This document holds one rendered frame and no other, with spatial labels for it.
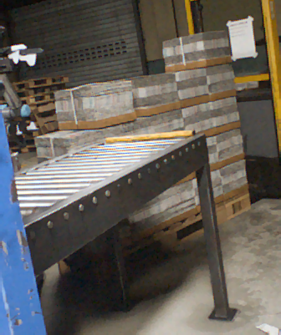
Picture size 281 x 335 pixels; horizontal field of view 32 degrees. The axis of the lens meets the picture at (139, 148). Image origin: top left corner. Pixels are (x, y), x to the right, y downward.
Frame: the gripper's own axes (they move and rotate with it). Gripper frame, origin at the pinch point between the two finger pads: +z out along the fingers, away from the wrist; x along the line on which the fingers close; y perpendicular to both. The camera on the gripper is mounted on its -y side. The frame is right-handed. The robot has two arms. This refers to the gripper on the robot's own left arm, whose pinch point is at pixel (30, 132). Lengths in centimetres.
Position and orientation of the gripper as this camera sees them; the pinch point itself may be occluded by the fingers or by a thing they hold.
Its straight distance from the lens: 296.9
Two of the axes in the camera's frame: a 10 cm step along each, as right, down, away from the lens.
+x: 7.3, -2.1, 6.5
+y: -1.6, -9.8, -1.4
